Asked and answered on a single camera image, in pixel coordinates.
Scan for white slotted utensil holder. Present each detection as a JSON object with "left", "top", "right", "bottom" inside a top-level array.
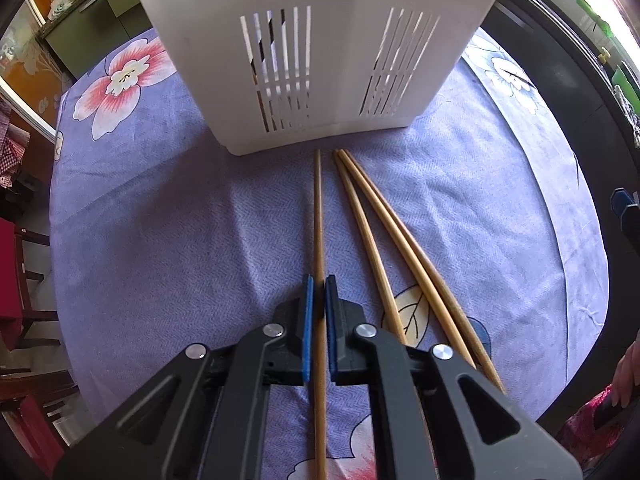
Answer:
[{"left": 121, "top": 0, "right": 516, "bottom": 157}]

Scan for floral glass sliding door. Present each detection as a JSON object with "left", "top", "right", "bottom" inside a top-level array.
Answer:
[{"left": 0, "top": 0, "right": 76, "bottom": 136}]

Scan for patterned dishcloth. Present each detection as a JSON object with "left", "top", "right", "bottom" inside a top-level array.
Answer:
[{"left": 612, "top": 85, "right": 640, "bottom": 146}]

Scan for pink floral clothing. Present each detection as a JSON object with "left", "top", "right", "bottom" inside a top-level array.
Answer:
[{"left": 555, "top": 385, "right": 640, "bottom": 471}]

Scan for green base cabinets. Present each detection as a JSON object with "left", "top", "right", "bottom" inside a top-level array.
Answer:
[{"left": 45, "top": 0, "right": 151, "bottom": 78}]

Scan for purple floral tablecloth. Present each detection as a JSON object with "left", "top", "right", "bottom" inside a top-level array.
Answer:
[{"left": 50, "top": 25, "right": 611, "bottom": 480}]

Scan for green plastic containers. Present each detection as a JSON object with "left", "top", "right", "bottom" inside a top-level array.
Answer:
[{"left": 575, "top": 0, "right": 611, "bottom": 31}]

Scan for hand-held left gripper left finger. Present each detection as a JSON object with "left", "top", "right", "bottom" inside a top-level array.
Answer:
[{"left": 52, "top": 274, "right": 316, "bottom": 480}]

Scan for light bamboo chopstick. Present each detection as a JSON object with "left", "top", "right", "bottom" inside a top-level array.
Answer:
[
  {"left": 333, "top": 149, "right": 407, "bottom": 346},
  {"left": 340, "top": 149, "right": 506, "bottom": 396},
  {"left": 312, "top": 150, "right": 329, "bottom": 480}
]

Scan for wooden chair with red cover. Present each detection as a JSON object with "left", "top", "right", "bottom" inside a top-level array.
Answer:
[
  {"left": 0, "top": 370, "right": 81, "bottom": 476},
  {"left": 0, "top": 217, "right": 61, "bottom": 351}
]

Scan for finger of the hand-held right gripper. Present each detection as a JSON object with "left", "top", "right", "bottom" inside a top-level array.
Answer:
[{"left": 611, "top": 187, "right": 640, "bottom": 246}]

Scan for checked apron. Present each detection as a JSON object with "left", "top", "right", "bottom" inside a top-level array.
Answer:
[{"left": 0, "top": 100, "right": 32, "bottom": 191}]

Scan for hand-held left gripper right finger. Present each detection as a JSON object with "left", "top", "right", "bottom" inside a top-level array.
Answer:
[{"left": 325, "top": 274, "right": 583, "bottom": 480}]

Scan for person's right hand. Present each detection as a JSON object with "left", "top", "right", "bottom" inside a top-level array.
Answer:
[{"left": 611, "top": 330, "right": 640, "bottom": 408}]

